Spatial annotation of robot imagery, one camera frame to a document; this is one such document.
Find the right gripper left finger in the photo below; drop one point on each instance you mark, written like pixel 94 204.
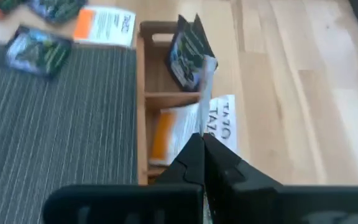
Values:
pixel 188 171

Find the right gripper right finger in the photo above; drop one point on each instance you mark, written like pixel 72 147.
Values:
pixel 225 174

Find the white Tazo tea packet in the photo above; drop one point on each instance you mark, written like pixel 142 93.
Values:
pixel 225 124
pixel 110 26
pixel 172 133
pixel 207 93

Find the tea packets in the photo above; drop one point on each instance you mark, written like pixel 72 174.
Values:
pixel 39 51

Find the wooden tea organizer tray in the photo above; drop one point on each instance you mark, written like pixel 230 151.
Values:
pixel 141 124

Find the grey woven placemat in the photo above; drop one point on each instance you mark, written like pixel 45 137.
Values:
pixel 57 140

